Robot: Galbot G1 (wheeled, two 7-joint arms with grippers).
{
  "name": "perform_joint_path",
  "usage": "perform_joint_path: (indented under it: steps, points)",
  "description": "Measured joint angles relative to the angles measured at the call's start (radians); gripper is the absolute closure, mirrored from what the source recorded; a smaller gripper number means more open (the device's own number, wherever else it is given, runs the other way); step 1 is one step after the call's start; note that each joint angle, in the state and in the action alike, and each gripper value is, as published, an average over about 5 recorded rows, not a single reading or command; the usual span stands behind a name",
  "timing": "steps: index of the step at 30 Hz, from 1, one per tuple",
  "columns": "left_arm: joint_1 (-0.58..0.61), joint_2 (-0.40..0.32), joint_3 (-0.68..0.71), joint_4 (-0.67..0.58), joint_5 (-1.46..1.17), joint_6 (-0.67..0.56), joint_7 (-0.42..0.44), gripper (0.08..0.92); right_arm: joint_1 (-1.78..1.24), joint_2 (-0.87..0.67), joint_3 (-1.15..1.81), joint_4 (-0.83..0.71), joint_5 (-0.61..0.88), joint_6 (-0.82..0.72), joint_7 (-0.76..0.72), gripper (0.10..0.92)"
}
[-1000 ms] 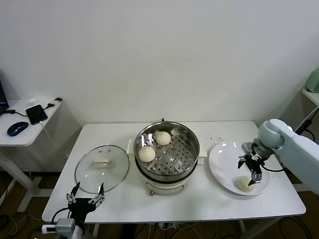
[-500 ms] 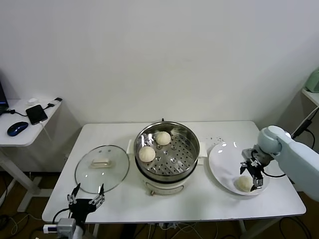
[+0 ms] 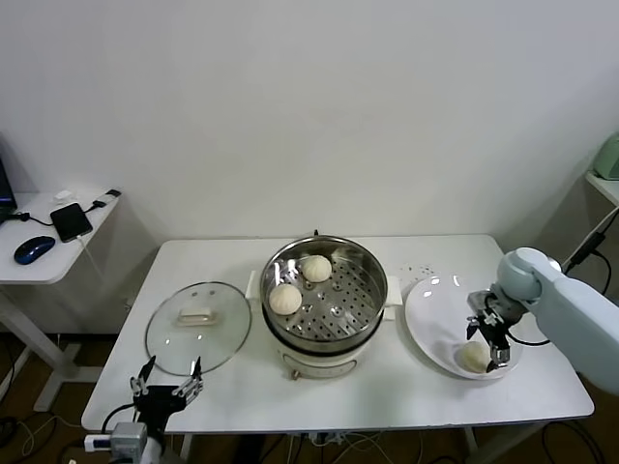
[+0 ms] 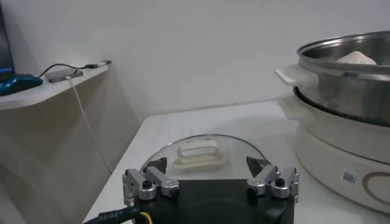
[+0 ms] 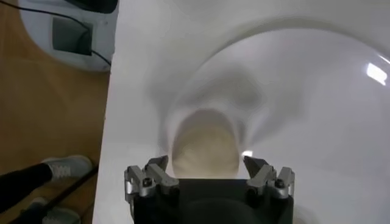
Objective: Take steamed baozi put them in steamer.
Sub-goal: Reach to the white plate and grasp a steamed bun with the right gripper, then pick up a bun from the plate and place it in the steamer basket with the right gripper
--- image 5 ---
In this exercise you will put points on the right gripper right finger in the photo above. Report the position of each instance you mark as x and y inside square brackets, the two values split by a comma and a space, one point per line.
[271, 184]

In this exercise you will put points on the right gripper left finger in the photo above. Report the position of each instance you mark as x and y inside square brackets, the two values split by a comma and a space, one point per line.
[152, 184]

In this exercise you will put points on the white steamed baozi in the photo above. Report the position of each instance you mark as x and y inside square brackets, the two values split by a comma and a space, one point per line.
[205, 146]

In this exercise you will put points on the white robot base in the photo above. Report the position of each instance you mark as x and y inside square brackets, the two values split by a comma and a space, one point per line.
[39, 30]

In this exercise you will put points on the black bar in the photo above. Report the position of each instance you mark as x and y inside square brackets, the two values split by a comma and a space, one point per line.
[70, 187]

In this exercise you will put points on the grey sneaker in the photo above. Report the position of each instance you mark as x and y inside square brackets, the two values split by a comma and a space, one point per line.
[70, 167]
[58, 216]

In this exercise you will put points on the black trouser leg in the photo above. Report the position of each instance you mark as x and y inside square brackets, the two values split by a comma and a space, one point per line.
[21, 185]

